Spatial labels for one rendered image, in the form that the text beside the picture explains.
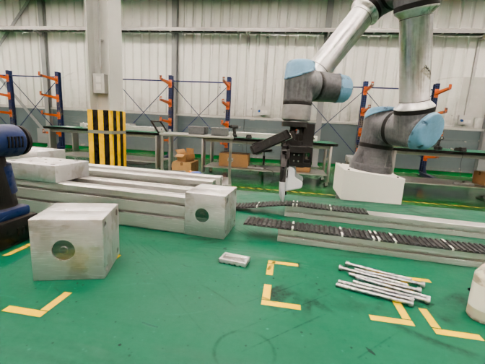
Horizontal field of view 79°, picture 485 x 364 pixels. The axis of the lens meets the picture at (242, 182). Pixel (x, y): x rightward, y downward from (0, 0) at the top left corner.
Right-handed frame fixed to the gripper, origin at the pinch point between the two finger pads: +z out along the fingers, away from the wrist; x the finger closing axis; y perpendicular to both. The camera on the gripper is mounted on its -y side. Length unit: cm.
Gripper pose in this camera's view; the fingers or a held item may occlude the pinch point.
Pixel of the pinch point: (281, 194)
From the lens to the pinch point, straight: 83.7
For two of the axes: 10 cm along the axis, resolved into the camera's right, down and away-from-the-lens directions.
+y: 9.7, 0.9, -2.0
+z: -0.5, 9.8, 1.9
